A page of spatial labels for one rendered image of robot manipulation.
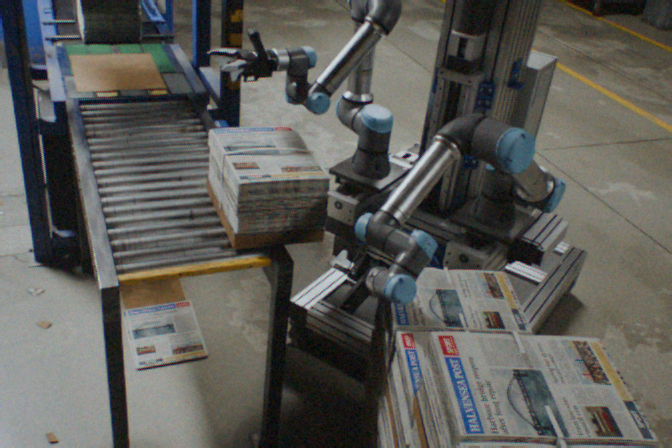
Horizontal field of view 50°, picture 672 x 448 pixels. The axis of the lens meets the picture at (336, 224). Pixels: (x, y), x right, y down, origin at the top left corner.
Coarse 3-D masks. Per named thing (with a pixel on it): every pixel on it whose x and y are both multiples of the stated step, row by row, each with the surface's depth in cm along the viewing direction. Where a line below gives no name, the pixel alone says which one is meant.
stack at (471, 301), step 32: (448, 288) 204; (480, 288) 206; (512, 288) 207; (384, 320) 202; (416, 320) 190; (448, 320) 191; (480, 320) 193; (512, 320) 194; (384, 352) 202; (416, 352) 179; (416, 384) 169; (384, 416) 195
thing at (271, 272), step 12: (192, 96) 313; (204, 108) 303; (204, 120) 293; (276, 252) 216; (288, 252) 217; (276, 264) 213; (288, 264) 212; (276, 276) 214; (288, 276) 215; (276, 288) 216; (288, 288) 217
